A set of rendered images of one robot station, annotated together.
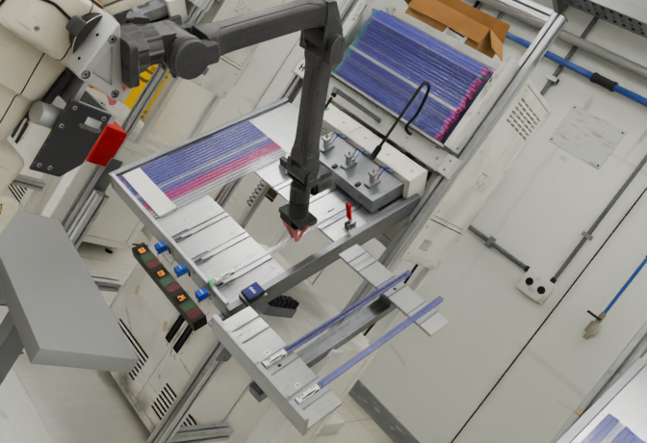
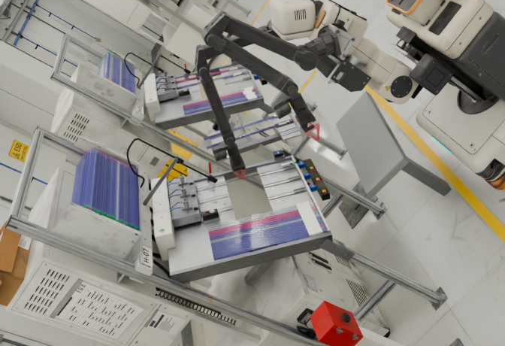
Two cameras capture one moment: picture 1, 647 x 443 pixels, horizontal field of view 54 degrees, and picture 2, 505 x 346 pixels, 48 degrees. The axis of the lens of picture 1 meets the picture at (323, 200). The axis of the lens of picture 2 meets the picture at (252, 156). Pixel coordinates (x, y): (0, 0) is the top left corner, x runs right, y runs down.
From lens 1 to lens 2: 362 cm
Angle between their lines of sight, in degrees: 99
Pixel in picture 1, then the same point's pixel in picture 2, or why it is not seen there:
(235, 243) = (273, 182)
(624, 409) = (178, 116)
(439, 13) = (9, 249)
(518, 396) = not seen: outside the picture
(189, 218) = (291, 200)
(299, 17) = not seen: hidden behind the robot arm
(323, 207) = (214, 192)
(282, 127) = (194, 250)
